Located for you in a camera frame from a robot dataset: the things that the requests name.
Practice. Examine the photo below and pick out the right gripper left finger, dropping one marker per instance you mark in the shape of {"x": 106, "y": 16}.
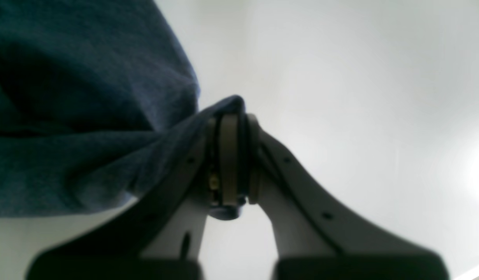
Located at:
{"x": 159, "y": 237}

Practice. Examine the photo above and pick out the dark blue T-shirt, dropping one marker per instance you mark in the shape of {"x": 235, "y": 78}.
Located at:
{"x": 98, "y": 101}

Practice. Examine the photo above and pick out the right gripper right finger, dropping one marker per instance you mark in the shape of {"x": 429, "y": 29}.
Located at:
{"x": 317, "y": 236}

